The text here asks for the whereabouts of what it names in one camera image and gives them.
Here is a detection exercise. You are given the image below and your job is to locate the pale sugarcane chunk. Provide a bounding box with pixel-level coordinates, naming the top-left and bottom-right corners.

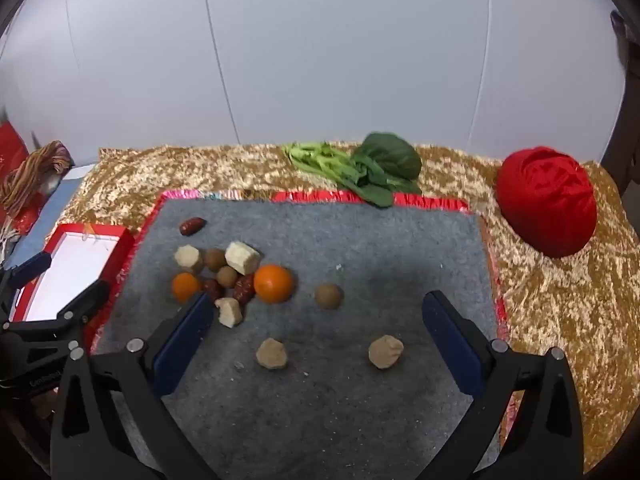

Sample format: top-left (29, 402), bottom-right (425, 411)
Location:
top-left (174, 245), bottom-right (204, 274)
top-left (215, 297), bottom-right (244, 329)
top-left (224, 241), bottom-right (262, 276)

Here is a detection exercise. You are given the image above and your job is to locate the black metal stand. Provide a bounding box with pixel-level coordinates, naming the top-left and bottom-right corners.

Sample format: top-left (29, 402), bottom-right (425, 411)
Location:
top-left (602, 10), bottom-right (640, 196)

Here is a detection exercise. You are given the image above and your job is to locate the multicoloured yarn bundle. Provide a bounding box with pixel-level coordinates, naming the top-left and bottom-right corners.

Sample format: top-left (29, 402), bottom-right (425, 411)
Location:
top-left (0, 140), bottom-right (76, 216)

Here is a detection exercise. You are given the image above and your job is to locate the green leafy vegetable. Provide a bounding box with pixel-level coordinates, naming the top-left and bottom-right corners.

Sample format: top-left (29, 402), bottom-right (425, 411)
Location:
top-left (283, 132), bottom-right (423, 208)

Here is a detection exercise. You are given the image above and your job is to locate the red cloth bundle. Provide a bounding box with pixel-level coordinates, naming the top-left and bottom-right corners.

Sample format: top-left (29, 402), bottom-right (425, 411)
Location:
top-left (496, 146), bottom-right (598, 259)

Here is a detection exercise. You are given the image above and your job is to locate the grey felt mat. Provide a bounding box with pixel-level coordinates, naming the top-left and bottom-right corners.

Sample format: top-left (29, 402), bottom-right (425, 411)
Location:
top-left (92, 197), bottom-right (503, 480)

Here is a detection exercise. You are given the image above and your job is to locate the gold shiny tablecloth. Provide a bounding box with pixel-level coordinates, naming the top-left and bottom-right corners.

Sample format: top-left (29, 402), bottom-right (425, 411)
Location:
top-left (59, 142), bottom-right (640, 471)

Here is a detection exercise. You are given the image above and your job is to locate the light blue box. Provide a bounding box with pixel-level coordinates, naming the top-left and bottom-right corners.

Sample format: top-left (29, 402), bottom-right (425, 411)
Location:
top-left (10, 164), bottom-right (97, 271)

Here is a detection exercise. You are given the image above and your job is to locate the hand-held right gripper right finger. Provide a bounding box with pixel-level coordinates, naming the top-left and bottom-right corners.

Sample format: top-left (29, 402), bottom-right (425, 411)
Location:
top-left (421, 290), bottom-right (585, 480)

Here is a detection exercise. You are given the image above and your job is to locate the red box white inside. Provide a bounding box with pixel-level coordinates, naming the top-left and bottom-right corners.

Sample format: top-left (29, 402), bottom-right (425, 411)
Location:
top-left (10, 223), bottom-right (136, 323)

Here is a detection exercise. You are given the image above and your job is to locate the large orange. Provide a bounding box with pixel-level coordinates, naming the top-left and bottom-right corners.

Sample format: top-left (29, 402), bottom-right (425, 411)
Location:
top-left (253, 264), bottom-right (293, 305)

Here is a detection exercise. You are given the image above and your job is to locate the red bag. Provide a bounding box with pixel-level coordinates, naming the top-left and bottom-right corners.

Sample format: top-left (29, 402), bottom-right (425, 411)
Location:
top-left (0, 120), bottom-right (31, 181)

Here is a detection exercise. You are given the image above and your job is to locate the beige peeled root chunk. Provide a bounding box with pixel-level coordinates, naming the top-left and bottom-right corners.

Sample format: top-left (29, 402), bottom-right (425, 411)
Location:
top-left (255, 338), bottom-right (289, 372)
top-left (368, 334), bottom-right (405, 370)

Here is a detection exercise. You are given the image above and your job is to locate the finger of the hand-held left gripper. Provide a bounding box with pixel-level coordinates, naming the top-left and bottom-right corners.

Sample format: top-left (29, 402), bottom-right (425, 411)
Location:
top-left (0, 252), bottom-right (53, 311)
top-left (0, 280), bottom-right (110, 341)

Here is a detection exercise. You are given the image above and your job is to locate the small orange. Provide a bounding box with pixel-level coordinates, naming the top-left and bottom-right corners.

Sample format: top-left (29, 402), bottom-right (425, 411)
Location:
top-left (171, 273), bottom-right (202, 304)

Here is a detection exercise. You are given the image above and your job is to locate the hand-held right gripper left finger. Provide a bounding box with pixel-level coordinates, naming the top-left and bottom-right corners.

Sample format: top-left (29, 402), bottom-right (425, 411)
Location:
top-left (50, 291), bottom-right (221, 480)

